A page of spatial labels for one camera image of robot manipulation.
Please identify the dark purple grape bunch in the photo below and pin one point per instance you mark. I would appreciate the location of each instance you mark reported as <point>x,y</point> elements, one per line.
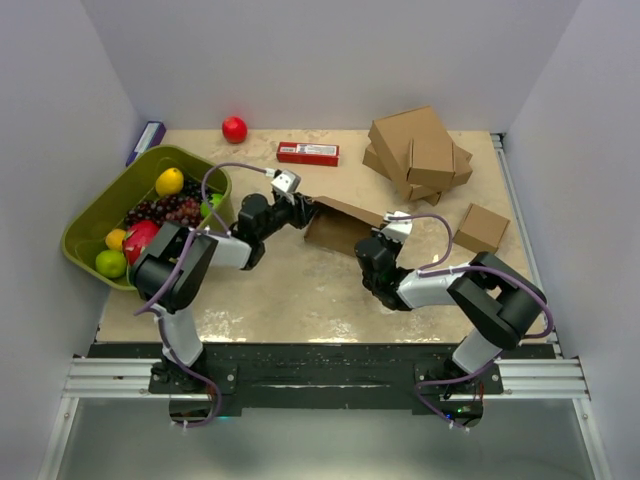
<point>146,209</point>

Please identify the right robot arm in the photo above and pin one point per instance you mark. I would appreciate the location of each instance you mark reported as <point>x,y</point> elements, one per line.
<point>501,304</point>

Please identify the lone small cardboard box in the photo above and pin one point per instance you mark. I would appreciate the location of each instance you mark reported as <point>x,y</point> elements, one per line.
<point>481,230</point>

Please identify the yellow lemon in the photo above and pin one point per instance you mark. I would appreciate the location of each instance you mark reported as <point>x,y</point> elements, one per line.
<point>169,182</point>

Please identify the red grape bunch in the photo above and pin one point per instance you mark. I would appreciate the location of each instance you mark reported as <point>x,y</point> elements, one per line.
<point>180,209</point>

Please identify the green lime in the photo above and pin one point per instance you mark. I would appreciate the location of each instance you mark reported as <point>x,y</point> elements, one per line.
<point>111,264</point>

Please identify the red dragon fruit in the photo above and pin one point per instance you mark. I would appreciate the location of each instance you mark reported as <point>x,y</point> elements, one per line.
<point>137,238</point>

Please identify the red apple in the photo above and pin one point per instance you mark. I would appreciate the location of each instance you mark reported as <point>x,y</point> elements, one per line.
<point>234,130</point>

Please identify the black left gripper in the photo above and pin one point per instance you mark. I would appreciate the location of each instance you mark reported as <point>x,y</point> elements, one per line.
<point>301,209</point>

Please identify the large stacked cardboard box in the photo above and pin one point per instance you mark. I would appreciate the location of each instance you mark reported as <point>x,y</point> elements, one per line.
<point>391,135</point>

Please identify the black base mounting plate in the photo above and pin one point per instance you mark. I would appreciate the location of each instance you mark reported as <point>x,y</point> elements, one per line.
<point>415,378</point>

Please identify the top small cardboard box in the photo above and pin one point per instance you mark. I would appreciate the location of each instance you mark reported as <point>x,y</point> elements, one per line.
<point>438,165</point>

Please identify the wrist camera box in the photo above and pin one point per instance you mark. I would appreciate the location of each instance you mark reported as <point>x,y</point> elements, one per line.
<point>397,226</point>
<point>285,184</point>

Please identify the red rectangular carton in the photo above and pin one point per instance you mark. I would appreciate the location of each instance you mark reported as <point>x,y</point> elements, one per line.
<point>308,154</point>

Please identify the small orange fruit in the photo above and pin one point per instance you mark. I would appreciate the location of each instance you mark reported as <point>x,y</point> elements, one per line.
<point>114,239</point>

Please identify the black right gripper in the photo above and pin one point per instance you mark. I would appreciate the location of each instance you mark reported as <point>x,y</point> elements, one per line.
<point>396,245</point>

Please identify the purple flat box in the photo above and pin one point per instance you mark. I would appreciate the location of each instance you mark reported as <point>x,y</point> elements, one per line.
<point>151,136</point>

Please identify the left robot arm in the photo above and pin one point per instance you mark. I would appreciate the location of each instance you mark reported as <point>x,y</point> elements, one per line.
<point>168,274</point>

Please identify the olive green plastic bin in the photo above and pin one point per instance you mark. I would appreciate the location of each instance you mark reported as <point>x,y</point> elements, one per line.
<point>84,237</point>

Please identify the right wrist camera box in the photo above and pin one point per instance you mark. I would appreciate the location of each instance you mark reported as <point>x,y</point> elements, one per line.
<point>397,226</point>

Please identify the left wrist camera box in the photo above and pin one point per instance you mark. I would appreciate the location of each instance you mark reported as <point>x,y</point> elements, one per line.
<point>285,184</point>

